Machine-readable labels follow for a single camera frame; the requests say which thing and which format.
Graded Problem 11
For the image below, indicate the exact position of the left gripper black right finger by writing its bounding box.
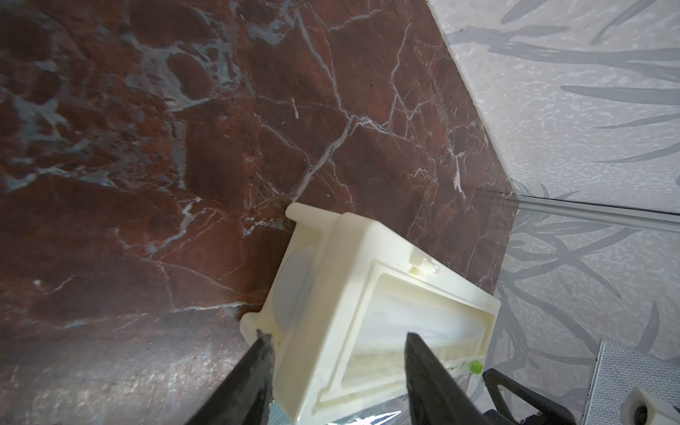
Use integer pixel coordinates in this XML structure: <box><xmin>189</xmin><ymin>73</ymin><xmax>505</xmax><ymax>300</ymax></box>
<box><xmin>404</xmin><ymin>332</ymin><xmax>490</xmax><ymax>425</ymax></box>

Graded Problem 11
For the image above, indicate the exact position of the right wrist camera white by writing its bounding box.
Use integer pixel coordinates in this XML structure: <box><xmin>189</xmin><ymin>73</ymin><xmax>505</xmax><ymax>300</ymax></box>
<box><xmin>620</xmin><ymin>387</ymin><xmax>680</xmax><ymax>425</ymax></box>

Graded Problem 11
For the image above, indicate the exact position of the white plastic wrap dispenser box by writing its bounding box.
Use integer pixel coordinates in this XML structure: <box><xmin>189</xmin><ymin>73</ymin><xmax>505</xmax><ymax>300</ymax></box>
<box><xmin>240</xmin><ymin>203</ymin><xmax>500</xmax><ymax>424</ymax></box>

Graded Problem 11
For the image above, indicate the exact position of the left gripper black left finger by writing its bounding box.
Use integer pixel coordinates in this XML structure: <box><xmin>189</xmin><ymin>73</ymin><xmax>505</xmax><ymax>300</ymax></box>
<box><xmin>186</xmin><ymin>330</ymin><xmax>274</xmax><ymax>425</ymax></box>

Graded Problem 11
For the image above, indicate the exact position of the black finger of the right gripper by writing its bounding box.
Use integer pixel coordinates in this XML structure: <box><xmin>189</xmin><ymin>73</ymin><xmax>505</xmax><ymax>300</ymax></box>
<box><xmin>482</xmin><ymin>368</ymin><xmax>576</xmax><ymax>425</ymax></box>

